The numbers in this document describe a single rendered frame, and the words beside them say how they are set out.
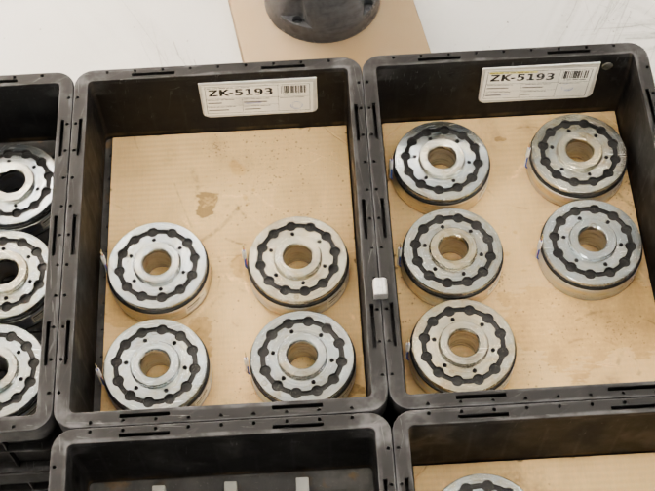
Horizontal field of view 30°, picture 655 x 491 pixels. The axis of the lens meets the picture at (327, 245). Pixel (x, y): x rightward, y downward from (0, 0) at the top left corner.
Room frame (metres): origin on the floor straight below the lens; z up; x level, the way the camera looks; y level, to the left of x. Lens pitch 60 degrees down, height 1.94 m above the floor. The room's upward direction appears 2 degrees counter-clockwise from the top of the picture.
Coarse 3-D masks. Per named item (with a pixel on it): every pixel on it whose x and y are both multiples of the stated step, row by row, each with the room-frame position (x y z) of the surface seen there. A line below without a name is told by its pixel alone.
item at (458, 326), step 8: (448, 328) 0.52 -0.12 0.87; (456, 328) 0.52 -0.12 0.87; (464, 328) 0.52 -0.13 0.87; (472, 328) 0.52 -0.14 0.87; (480, 328) 0.52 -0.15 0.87; (440, 336) 0.51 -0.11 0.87; (448, 336) 0.51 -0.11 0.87; (480, 336) 0.51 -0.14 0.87; (440, 344) 0.51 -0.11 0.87; (448, 344) 0.51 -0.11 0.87; (480, 344) 0.50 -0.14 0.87; (488, 344) 0.51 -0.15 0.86; (440, 352) 0.50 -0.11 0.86; (448, 352) 0.50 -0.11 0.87; (480, 352) 0.50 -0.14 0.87; (448, 360) 0.49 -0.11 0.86; (456, 360) 0.49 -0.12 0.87; (464, 360) 0.49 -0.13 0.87; (472, 360) 0.49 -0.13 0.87; (480, 360) 0.49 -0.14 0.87
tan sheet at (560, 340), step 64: (384, 128) 0.79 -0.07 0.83; (512, 128) 0.78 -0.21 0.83; (512, 192) 0.70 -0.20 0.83; (448, 256) 0.62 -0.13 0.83; (512, 256) 0.62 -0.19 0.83; (512, 320) 0.55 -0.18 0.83; (576, 320) 0.54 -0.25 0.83; (640, 320) 0.54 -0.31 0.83; (512, 384) 0.48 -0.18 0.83; (576, 384) 0.47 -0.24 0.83
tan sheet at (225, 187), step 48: (144, 144) 0.78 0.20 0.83; (192, 144) 0.78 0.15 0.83; (240, 144) 0.77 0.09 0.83; (288, 144) 0.77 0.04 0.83; (336, 144) 0.77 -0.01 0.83; (144, 192) 0.72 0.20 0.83; (192, 192) 0.71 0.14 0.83; (240, 192) 0.71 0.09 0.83; (288, 192) 0.71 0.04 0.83; (336, 192) 0.71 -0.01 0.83; (240, 240) 0.65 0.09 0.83; (240, 288) 0.59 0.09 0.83; (240, 336) 0.54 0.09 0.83; (240, 384) 0.49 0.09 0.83
